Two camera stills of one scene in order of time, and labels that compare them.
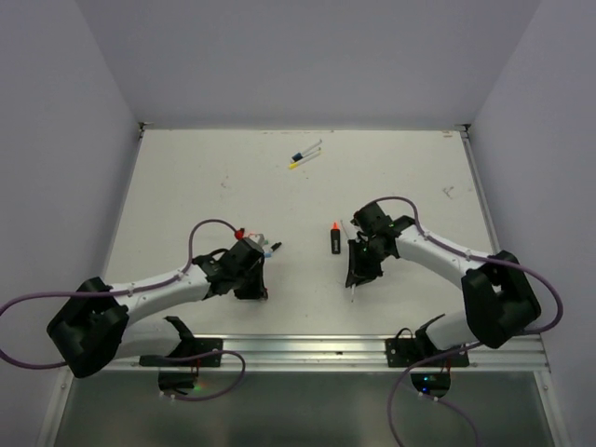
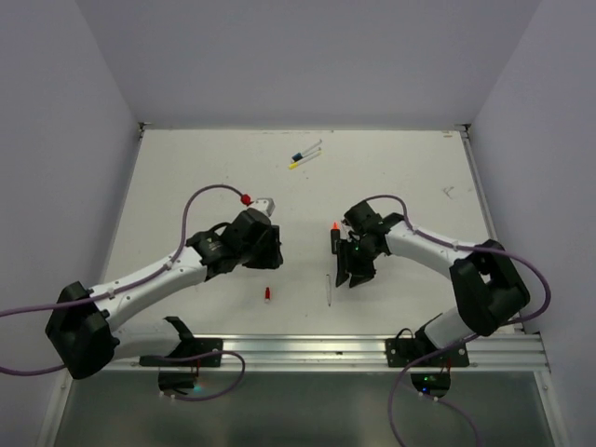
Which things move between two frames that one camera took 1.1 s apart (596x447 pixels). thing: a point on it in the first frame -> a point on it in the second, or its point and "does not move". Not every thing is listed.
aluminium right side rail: [482, 198] does not move
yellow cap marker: [294, 164] does not move
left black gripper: [257, 291] -> [272, 258]
